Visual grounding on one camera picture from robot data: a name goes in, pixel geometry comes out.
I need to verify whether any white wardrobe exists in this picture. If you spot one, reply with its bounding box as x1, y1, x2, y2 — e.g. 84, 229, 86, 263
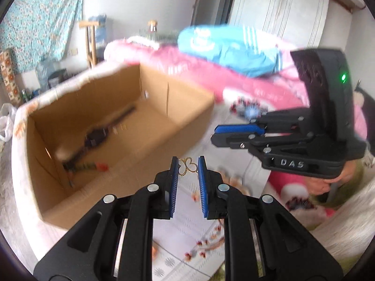
228, 0, 332, 65

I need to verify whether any glass jar with brown lid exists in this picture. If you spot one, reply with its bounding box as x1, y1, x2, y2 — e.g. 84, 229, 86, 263
147, 19, 159, 40

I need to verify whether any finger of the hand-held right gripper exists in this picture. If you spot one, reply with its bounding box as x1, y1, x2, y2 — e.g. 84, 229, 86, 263
215, 108, 312, 137
211, 133, 315, 153

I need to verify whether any blue water jug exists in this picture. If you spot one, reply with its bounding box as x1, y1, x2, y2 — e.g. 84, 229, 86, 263
88, 14, 114, 51

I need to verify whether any gold butterfly outline pendant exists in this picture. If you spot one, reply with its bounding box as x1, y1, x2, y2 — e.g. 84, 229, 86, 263
178, 157, 200, 177

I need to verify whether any patterned tall box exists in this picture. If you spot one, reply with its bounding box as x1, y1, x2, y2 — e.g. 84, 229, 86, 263
0, 48, 20, 105

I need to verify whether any black wrist watch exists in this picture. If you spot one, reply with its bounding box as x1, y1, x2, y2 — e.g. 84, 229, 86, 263
62, 106, 137, 169

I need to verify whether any large multicoloured bead bracelet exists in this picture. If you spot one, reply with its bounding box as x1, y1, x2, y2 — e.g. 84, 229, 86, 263
73, 160, 109, 174

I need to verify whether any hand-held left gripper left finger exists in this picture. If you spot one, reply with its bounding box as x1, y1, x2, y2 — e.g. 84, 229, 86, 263
34, 156, 179, 281

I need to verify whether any teal floral wall cloth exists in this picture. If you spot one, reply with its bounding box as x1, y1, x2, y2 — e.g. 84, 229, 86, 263
0, 0, 85, 74

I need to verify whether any white plastic bag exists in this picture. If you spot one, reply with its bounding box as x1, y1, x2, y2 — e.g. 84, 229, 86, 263
0, 103, 18, 143

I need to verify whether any pink floral blanket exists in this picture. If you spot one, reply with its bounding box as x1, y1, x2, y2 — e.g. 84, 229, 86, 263
104, 36, 368, 213

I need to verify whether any brown cardboard box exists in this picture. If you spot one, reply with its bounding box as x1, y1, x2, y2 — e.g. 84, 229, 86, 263
12, 64, 216, 230

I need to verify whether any blue garment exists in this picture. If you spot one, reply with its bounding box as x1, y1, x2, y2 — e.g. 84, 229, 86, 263
177, 24, 284, 78

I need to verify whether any grey trash can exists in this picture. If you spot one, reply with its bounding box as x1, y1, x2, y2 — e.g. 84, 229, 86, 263
48, 69, 68, 89

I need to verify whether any wooden crutch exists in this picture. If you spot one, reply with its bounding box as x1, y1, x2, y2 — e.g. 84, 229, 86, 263
79, 20, 99, 68

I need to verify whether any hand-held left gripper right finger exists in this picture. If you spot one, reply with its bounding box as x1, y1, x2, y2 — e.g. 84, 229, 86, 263
198, 156, 343, 281

